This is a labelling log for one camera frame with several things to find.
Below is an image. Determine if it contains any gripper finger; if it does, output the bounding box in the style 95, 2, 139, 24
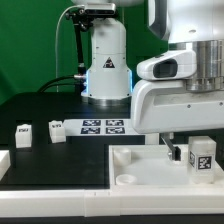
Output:
161, 133, 181, 161

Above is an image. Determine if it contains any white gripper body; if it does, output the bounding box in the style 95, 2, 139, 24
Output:
131, 80, 224, 134

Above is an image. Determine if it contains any white square table top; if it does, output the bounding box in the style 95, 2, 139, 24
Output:
109, 145, 224, 196

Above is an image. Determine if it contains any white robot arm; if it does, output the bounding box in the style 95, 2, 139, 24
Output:
71, 0, 224, 135

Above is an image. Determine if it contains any white U-shaped fence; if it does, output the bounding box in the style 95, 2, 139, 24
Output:
0, 147, 224, 218

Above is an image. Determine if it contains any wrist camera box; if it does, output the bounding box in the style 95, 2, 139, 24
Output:
137, 50, 197, 81

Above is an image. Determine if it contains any black camera stand pole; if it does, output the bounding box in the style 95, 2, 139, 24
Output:
65, 6, 93, 81

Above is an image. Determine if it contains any white marker base plate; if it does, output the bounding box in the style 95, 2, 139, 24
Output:
63, 119, 137, 136

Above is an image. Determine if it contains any black cable bundle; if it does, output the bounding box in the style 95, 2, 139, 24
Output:
37, 75, 88, 93

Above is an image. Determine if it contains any black camera on mount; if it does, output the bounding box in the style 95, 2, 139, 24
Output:
84, 3, 116, 16

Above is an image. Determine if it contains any white thin cable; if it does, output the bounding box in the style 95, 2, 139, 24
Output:
55, 4, 84, 93

